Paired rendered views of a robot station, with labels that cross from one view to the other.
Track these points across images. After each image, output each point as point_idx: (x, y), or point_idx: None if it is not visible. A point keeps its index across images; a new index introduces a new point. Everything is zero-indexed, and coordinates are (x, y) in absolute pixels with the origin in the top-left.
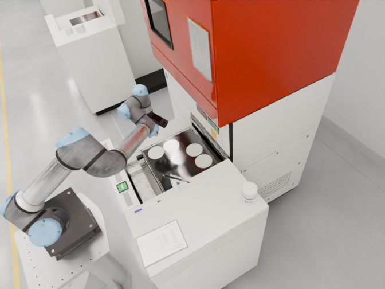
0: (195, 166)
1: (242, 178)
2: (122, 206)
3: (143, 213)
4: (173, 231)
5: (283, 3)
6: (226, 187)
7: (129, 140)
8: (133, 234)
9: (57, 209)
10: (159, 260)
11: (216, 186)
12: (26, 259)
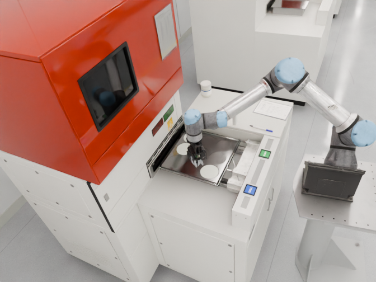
0: None
1: (194, 103)
2: (276, 142)
3: (267, 128)
4: (261, 108)
5: None
6: (208, 105)
7: (246, 91)
8: (284, 123)
9: (330, 160)
10: (281, 104)
11: (211, 109)
12: None
